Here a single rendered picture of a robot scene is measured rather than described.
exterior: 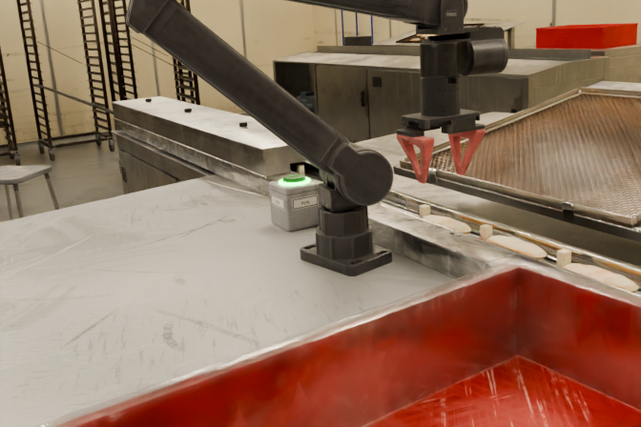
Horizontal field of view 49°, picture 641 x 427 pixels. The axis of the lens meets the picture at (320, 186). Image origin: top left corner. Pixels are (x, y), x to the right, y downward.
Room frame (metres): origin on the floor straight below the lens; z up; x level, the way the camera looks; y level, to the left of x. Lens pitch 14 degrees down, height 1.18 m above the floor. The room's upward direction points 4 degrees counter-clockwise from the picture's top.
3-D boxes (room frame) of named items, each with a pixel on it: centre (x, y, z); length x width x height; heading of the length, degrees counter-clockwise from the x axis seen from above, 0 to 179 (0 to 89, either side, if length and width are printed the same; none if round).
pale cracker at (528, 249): (0.90, -0.26, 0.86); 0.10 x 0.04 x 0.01; 29
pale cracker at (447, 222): (1.02, -0.19, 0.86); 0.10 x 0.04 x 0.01; 30
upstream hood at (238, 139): (1.97, 0.34, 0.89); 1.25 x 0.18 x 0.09; 29
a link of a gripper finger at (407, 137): (1.02, -0.16, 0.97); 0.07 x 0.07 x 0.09; 29
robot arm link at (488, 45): (1.05, -0.22, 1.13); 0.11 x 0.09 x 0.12; 108
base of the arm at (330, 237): (0.98, -0.03, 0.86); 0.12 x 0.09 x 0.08; 40
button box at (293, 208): (1.18, 0.04, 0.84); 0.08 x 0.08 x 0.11; 29
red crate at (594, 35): (4.52, -1.74, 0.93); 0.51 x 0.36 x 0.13; 33
